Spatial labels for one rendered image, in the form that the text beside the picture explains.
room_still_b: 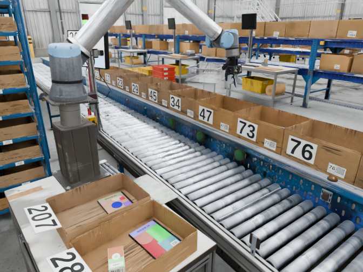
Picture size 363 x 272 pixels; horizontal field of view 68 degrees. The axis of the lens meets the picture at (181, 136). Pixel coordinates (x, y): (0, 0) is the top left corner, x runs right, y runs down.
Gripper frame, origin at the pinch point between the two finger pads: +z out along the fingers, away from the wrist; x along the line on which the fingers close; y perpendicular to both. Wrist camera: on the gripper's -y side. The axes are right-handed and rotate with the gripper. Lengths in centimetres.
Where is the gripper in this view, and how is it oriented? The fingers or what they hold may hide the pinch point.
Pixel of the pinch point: (232, 86)
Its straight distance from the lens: 195.2
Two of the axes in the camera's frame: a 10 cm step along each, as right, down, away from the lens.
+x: 8.7, -2.4, 4.2
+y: 4.7, 2.3, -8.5
